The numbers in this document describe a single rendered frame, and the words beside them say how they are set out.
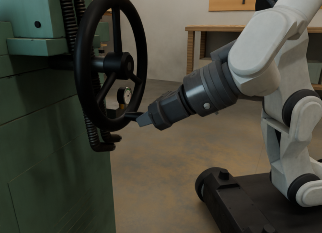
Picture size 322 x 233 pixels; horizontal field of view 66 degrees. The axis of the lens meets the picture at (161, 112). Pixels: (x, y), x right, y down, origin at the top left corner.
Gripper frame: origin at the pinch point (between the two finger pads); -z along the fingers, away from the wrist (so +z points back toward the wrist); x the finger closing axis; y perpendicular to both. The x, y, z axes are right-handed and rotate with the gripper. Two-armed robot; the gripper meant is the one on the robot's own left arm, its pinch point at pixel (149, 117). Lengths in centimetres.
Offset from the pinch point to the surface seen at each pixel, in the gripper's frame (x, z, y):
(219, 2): 324, 2, 54
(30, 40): -9.8, -8.6, 23.5
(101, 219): 14, -46, -29
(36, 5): -7.8, -5.1, 28.3
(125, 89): 26.5, -17.4, 8.0
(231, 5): 322, 14, 41
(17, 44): -9.8, -11.9, 24.4
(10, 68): -9.9, -16.6, 21.8
